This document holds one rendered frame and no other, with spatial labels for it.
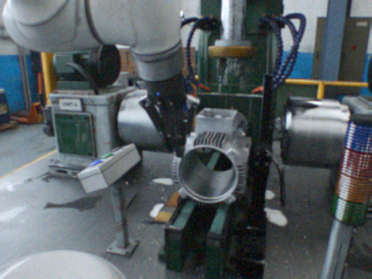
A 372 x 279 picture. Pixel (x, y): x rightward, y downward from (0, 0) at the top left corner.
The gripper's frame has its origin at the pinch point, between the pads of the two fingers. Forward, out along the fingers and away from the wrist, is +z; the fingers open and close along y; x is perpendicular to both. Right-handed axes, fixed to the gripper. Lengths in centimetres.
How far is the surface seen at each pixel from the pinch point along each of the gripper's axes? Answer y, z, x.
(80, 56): 52, 1, -42
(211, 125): -5.3, 4.4, -11.2
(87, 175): 17.5, -1.5, 13.0
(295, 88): -69, 254, -368
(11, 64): 558, 219, -387
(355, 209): -36.0, -2.8, 13.7
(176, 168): 2.0, 9.0, 0.5
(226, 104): -3, 27, -47
